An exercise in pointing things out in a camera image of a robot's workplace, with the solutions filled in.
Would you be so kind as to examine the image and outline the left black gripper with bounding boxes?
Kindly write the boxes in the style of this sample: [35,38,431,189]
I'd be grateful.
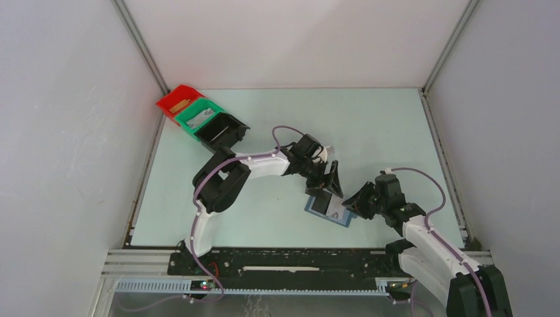
[298,158,343,202]

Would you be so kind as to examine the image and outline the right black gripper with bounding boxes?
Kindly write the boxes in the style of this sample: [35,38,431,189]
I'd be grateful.
[341,181,387,220]

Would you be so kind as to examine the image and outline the black credit card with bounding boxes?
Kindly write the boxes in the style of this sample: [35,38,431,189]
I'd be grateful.
[307,192,332,215]

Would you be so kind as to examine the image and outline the blue card holder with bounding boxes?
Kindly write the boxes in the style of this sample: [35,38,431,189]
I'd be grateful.
[304,192,357,228]

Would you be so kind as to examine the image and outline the grey credit card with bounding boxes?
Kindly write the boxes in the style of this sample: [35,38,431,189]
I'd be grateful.
[326,195,349,222]

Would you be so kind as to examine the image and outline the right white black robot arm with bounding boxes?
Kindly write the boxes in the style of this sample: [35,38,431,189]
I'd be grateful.
[342,172,513,316]

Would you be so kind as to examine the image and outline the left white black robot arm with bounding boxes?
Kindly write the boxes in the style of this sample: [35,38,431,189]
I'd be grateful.
[183,134,343,275]

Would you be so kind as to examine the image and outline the grey card in green bin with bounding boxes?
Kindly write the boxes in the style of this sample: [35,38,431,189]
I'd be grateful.
[186,108,215,129]

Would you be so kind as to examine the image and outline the orange card in red bin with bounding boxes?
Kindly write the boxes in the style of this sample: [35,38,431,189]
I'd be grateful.
[170,99,191,113]

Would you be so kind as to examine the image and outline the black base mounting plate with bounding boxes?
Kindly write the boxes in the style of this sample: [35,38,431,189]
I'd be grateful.
[167,242,411,290]

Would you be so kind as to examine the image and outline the black plastic bin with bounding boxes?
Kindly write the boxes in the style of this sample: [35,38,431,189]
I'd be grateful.
[194,112,250,153]

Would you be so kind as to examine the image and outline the green plastic bin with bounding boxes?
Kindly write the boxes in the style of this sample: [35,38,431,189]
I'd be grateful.
[174,98,225,141]

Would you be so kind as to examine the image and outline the red plastic bin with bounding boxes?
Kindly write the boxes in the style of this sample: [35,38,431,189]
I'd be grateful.
[156,85,205,125]

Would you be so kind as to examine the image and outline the grey slotted cable duct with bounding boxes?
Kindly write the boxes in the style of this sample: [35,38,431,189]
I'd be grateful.
[114,278,389,296]

